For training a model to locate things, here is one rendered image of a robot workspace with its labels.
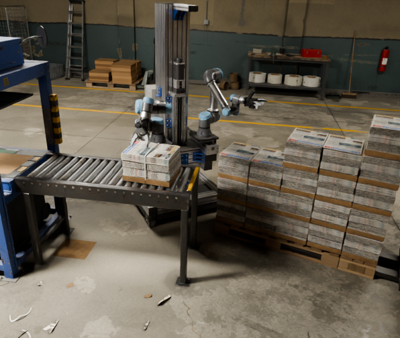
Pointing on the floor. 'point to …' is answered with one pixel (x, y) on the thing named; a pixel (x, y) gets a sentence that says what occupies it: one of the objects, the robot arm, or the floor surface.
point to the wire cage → (11, 24)
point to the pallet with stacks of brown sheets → (115, 74)
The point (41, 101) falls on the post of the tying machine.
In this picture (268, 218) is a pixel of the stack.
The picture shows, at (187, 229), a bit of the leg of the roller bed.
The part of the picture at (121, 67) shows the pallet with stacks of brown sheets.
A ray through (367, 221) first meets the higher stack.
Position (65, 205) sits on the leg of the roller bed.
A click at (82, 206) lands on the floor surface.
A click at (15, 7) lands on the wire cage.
